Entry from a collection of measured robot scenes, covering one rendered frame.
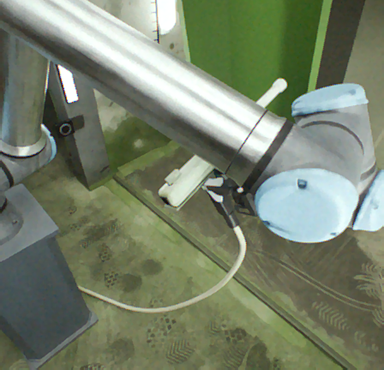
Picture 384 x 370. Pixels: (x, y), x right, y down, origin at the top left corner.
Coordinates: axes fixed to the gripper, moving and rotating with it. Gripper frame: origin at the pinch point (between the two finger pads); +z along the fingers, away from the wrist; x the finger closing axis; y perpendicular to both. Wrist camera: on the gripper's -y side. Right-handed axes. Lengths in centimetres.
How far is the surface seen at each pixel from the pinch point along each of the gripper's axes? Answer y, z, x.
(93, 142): 9, 131, 27
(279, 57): 11, 37, 96
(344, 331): 106, -1, 20
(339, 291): 106, 8, 37
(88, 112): -8, 122, 33
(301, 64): 16, 27, 96
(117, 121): 7, 127, 47
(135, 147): 32, 138, 52
